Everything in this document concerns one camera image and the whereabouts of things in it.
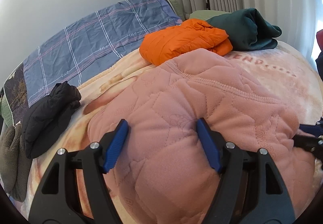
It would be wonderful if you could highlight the red object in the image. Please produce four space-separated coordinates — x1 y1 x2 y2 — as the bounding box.
316 28 323 51

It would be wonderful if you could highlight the light green pillow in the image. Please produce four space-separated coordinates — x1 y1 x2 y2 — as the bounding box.
169 0 231 21

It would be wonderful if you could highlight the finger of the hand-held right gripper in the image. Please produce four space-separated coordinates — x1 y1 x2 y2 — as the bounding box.
300 117 323 137
293 134 323 160

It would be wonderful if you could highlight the pink plush blanket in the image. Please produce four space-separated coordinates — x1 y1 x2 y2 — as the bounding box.
25 40 323 224

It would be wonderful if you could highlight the green quilted cloth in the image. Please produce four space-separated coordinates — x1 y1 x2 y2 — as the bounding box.
0 93 14 128

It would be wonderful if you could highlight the blue plaid bed sheet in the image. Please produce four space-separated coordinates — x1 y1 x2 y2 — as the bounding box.
23 0 182 108

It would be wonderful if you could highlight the black puffer jacket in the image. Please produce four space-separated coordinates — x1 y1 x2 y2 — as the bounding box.
24 81 82 159

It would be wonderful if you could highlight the grey fleece garment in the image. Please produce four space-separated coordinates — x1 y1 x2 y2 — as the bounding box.
0 124 32 202

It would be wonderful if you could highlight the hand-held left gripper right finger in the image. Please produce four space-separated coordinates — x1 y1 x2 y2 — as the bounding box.
196 117 296 224

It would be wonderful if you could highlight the orange puffer jacket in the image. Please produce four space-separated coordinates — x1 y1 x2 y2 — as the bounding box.
139 18 233 66

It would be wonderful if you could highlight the pink quilted garment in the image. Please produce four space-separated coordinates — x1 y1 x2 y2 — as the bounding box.
87 49 323 224

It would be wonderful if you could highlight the dark green garment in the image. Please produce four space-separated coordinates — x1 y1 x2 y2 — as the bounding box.
206 8 282 51

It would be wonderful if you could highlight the dark floral cloth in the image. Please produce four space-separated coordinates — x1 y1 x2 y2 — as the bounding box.
4 63 32 126

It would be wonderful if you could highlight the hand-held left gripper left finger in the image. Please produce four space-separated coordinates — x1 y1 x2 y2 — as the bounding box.
28 119 129 224

